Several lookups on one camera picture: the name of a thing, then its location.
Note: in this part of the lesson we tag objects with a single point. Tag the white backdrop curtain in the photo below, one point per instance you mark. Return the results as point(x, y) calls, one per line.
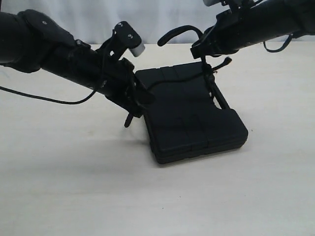
point(93, 20)

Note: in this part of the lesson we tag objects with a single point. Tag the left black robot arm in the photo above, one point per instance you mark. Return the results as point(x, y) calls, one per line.
point(31, 41)

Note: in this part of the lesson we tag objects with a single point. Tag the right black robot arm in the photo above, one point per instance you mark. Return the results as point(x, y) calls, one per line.
point(270, 19)

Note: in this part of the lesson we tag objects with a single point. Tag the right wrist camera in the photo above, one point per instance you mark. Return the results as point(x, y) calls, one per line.
point(232, 4)

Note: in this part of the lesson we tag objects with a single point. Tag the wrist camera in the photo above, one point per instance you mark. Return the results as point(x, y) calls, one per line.
point(126, 38)
point(232, 4)

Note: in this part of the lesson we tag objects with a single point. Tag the black plastic carrying case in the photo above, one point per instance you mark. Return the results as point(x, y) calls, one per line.
point(184, 122)

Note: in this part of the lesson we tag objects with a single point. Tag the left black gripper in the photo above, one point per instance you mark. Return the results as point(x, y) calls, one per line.
point(117, 88)

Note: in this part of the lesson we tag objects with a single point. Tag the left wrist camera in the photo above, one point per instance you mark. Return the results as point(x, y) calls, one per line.
point(126, 38)

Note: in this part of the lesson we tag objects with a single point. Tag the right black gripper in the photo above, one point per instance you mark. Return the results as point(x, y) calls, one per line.
point(223, 38)

